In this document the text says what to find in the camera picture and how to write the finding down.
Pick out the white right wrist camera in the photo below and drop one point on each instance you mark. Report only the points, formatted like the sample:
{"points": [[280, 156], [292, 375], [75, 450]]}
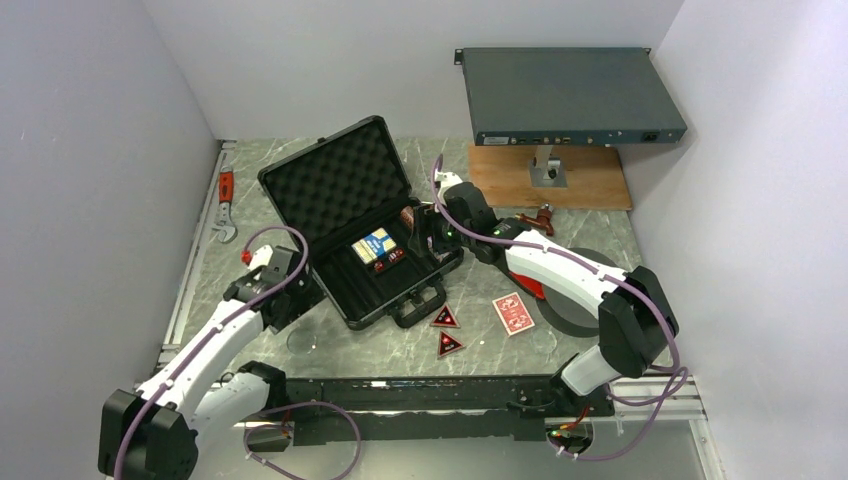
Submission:
{"points": [[450, 179]]}

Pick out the clear round disc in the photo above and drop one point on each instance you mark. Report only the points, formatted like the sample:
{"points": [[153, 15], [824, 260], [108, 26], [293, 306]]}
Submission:
{"points": [[544, 342], [301, 341]]}

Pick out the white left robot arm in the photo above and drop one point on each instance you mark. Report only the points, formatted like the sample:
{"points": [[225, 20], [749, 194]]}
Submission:
{"points": [[159, 430]]}

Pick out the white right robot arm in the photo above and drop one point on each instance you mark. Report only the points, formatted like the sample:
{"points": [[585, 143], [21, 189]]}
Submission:
{"points": [[637, 327]]}

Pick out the red playing card deck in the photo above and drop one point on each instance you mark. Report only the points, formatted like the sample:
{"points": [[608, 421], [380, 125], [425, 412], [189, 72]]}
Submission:
{"points": [[513, 314]]}

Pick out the red-handled adjustable wrench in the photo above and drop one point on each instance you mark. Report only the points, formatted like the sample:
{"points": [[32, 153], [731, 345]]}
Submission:
{"points": [[225, 228]]}

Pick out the blue playing card deck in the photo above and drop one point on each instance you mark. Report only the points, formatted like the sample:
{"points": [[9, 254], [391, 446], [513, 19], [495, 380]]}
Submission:
{"points": [[373, 246]]}

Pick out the metal device stand bracket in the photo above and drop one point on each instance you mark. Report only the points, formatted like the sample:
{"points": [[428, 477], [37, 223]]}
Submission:
{"points": [[546, 169]]}

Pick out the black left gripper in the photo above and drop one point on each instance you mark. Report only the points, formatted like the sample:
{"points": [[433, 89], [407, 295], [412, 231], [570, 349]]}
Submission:
{"points": [[309, 295]]}

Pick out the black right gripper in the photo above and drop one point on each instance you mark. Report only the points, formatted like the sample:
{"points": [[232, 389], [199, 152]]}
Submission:
{"points": [[427, 217]]}

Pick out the plywood base board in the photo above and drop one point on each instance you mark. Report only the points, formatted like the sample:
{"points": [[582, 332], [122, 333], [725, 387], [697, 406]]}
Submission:
{"points": [[594, 178]]}

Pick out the upper red triangle button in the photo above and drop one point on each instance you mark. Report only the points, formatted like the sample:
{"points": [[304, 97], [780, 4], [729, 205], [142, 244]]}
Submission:
{"points": [[445, 318]]}

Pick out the poker chip roll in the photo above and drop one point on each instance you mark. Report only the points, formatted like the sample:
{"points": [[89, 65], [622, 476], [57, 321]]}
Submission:
{"points": [[407, 217]]}

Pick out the grey rack-mount network device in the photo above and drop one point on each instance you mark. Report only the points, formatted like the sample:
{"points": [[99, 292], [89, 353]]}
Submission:
{"points": [[567, 96]]}

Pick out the red dice set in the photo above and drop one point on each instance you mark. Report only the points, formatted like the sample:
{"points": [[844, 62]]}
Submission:
{"points": [[388, 260]]}

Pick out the lower red all-in triangle button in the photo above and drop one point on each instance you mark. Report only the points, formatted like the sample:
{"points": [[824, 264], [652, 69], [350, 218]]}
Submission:
{"points": [[448, 344]]}

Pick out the right clear round disc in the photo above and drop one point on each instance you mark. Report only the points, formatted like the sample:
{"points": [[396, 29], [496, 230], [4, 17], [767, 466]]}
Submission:
{"points": [[544, 342]]}

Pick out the black foam-lined carrying case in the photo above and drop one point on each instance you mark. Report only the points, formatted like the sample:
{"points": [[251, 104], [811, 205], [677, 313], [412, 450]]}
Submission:
{"points": [[339, 189]]}

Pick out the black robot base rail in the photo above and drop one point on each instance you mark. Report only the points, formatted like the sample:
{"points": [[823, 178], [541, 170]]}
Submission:
{"points": [[520, 407]]}

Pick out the left clear round disc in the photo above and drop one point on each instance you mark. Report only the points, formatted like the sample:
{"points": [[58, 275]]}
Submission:
{"points": [[301, 341]]}

